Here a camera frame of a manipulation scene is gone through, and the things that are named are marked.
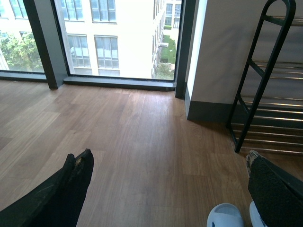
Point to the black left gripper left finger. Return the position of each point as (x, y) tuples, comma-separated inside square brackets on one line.
[(56, 202)]

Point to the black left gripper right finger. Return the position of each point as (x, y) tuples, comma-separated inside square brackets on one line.
[(277, 195)]

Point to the black metal shoe rack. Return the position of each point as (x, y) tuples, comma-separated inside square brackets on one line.
[(267, 112)]

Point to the light blue slipper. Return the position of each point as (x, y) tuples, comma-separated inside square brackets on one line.
[(225, 215), (255, 217)]

